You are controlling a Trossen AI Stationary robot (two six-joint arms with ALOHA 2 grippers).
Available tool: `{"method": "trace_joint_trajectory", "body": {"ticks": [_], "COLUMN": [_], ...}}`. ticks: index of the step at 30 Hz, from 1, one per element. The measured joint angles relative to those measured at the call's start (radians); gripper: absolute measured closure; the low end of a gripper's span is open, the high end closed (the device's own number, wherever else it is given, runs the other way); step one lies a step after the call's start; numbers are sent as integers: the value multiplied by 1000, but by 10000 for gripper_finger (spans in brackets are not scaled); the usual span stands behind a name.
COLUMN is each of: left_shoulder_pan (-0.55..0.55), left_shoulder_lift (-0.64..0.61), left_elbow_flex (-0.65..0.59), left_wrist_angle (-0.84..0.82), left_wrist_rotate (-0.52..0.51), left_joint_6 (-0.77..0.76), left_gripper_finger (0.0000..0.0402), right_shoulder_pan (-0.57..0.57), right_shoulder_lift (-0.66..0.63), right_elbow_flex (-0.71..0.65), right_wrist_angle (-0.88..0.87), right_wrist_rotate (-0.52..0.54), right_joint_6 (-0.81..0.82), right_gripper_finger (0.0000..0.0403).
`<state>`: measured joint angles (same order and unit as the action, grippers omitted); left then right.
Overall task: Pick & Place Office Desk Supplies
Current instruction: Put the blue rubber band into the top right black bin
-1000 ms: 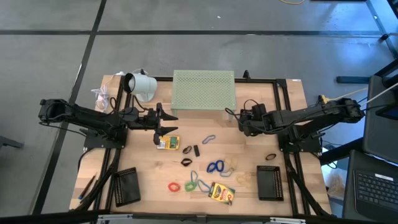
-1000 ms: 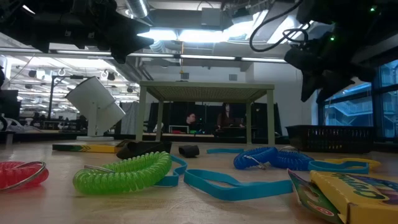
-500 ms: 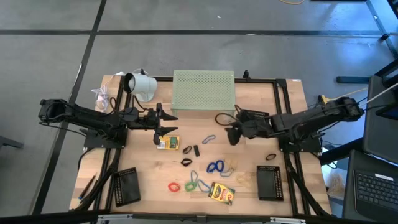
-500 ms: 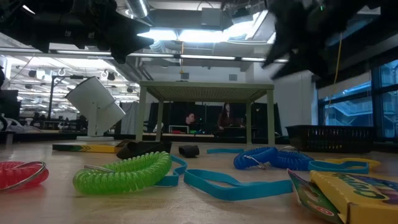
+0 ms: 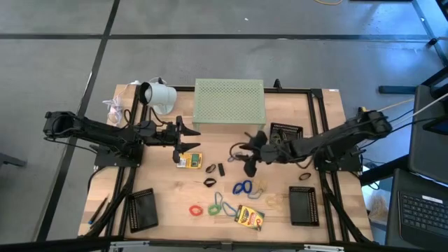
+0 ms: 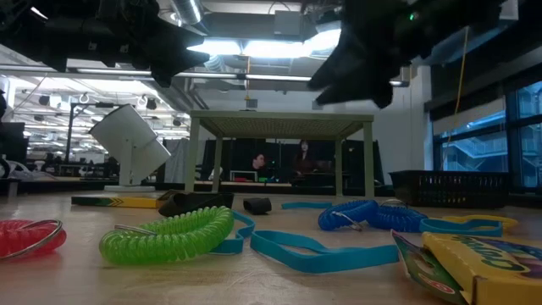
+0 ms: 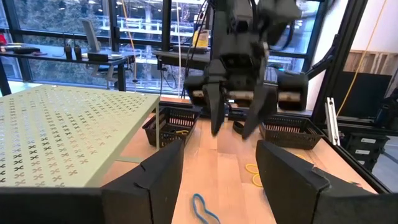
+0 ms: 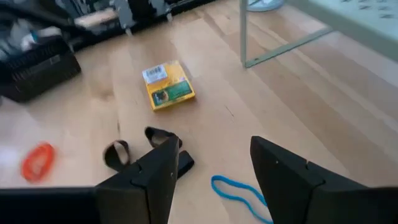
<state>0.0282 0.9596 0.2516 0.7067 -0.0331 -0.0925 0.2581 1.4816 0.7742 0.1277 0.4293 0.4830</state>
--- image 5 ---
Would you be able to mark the yellow green card pack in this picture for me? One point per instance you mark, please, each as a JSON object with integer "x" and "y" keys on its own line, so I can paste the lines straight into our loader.
{"x": 192, "y": 161}

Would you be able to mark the black aluminium table frame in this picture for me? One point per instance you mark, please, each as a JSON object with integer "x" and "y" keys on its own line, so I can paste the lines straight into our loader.
{"x": 290, "y": 90}

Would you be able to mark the tan rubber band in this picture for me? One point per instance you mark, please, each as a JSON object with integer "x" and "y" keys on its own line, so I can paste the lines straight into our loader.
{"x": 260, "y": 182}
{"x": 269, "y": 201}

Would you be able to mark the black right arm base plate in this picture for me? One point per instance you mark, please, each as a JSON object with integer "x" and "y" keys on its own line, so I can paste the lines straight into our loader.
{"x": 350, "y": 164}

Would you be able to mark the black spiral coil wristband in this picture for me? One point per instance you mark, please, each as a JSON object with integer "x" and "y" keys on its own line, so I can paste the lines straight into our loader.
{"x": 205, "y": 182}

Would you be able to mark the grey blue rubber band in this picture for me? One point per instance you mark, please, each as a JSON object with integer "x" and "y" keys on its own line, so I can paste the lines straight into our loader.
{"x": 253, "y": 198}

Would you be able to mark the green spiral coil wristband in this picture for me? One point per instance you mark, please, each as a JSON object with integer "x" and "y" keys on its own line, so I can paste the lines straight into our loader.
{"x": 210, "y": 211}

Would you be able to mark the yellow green crayon box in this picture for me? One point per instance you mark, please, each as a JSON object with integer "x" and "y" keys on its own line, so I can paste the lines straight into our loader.
{"x": 249, "y": 217}

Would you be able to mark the black desk beam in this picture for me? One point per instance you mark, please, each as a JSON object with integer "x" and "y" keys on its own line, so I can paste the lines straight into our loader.
{"x": 381, "y": 171}

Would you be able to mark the black flat floor bar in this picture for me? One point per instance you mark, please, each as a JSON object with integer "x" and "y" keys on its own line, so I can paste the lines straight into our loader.
{"x": 395, "y": 89}

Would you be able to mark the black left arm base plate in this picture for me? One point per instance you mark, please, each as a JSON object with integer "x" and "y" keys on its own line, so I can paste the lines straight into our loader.
{"x": 105, "y": 161}

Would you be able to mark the red spiral coil wristband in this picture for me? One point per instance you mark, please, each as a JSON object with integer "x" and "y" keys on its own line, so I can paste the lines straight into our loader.
{"x": 190, "y": 210}

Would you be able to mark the dark grey monitor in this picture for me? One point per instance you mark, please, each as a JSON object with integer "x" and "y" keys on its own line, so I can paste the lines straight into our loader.
{"x": 425, "y": 157}

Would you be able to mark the black rubber band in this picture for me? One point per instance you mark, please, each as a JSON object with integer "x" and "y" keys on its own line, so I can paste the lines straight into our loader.
{"x": 209, "y": 171}

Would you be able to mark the black rig crossbar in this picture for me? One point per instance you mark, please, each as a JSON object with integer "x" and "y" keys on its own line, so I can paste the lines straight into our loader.
{"x": 70, "y": 245}

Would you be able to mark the green perforated metal shelf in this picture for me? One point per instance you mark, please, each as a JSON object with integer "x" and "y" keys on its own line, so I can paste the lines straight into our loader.
{"x": 227, "y": 101}

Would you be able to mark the black device blue screen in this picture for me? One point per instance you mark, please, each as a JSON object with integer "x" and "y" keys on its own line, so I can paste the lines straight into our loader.
{"x": 439, "y": 126}

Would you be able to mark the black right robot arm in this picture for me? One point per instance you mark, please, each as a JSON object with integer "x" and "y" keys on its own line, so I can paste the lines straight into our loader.
{"x": 325, "y": 140}

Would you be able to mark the dark metal desk frame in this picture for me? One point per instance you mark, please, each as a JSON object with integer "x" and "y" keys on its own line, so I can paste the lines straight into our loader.
{"x": 433, "y": 41}

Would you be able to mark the light blue rubber band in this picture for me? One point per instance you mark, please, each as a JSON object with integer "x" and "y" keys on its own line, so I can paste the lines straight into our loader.
{"x": 229, "y": 159}
{"x": 224, "y": 206}
{"x": 216, "y": 197}

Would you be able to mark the small black clamp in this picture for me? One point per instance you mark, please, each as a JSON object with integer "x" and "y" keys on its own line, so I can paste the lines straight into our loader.
{"x": 277, "y": 84}

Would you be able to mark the dark pencil blue tip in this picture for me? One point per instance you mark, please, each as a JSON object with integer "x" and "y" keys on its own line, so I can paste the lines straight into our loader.
{"x": 99, "y": 210}

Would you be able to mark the grey floor foot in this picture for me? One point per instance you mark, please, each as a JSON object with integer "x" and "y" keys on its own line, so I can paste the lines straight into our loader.
{"x": 10, "y": 160}

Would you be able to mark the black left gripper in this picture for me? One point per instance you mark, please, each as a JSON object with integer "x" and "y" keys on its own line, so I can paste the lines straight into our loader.
{"x": 166, "y": 137}

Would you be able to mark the blue spiral coil wristband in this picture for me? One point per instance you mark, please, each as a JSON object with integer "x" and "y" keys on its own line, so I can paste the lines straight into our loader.
{"x": 243, "y": 188}

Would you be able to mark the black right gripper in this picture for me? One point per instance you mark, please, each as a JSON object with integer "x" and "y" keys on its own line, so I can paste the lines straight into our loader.
{"x": 269, "y": 154}

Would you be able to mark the small black rectangular block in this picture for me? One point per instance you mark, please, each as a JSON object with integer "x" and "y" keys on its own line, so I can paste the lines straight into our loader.
{"x": 221, "y": 169}

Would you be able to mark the black mesh tray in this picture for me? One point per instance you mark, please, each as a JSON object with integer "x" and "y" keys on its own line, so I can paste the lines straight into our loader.
{"x": 304, "y": 206}
{"x": 294, "y": 129}
{"x": 143, "y": 211}

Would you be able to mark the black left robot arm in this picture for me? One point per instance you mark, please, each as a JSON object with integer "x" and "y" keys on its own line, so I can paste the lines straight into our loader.
{"x": 98, "y": 133}

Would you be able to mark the dark grey laptop keyboard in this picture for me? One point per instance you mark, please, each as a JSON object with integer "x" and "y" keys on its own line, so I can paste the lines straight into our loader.
{"x": 420, "y": 210}

